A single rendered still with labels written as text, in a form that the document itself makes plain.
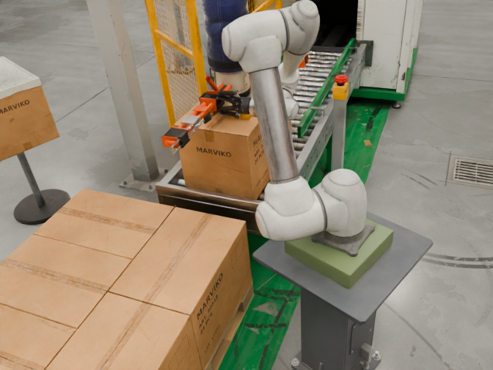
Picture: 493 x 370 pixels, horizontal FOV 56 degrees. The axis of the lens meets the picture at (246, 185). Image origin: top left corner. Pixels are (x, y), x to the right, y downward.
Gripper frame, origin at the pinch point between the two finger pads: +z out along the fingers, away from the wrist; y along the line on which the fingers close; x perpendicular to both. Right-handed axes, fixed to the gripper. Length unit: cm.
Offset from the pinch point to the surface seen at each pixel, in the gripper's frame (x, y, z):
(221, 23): 16.4, -31.3, -1.5
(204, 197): -11, 49, 5
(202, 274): -57, 53, -16
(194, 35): 65, -7, 41
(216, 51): 15.9, -18.4, 2.5
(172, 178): -2, 48, 30
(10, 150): -11, 41, 135
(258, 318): -32, 108, -28
